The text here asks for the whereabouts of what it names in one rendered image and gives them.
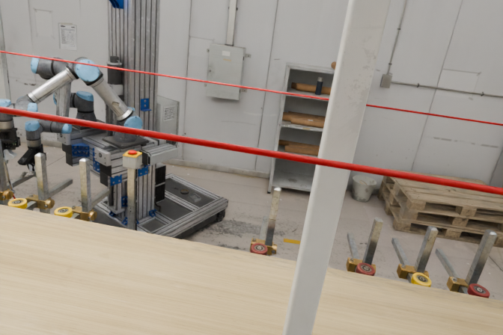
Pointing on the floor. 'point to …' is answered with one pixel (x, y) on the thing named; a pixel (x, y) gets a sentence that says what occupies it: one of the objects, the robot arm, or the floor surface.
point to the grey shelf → (293, 175)
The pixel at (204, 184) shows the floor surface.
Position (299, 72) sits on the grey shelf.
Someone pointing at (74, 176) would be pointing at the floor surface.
